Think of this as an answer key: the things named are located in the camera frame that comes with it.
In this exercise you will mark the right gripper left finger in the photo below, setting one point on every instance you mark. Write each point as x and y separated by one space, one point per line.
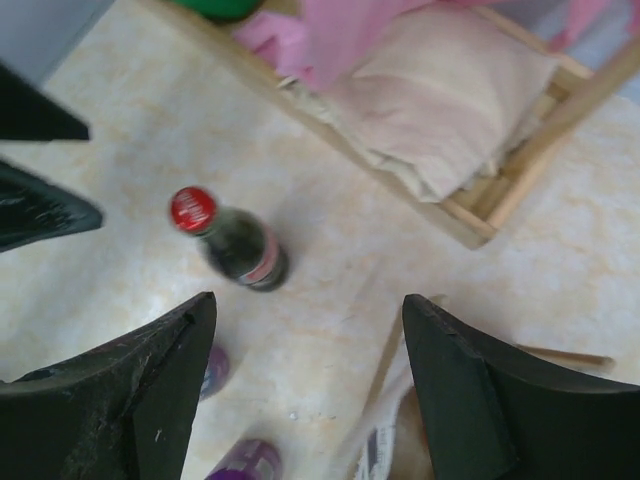
122 410

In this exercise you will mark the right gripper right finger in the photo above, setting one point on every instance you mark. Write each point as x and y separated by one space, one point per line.
500 410

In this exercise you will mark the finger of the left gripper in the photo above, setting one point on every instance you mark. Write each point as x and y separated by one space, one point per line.
28 115
34 210

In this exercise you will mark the purple soda can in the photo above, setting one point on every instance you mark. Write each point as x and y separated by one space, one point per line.
249 459
216 373

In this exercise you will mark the cola glass bottle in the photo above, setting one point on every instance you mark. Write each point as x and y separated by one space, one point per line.
236 243

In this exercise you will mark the green tank top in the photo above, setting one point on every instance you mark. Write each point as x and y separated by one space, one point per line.
222 10

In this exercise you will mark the pink t-shirt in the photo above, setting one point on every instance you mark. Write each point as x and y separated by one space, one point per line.
323 40

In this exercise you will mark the beige folded cloth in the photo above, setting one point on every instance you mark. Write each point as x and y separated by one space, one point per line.
442 99

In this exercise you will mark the wooden clothes rack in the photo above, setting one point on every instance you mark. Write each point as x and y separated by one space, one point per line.
473 217

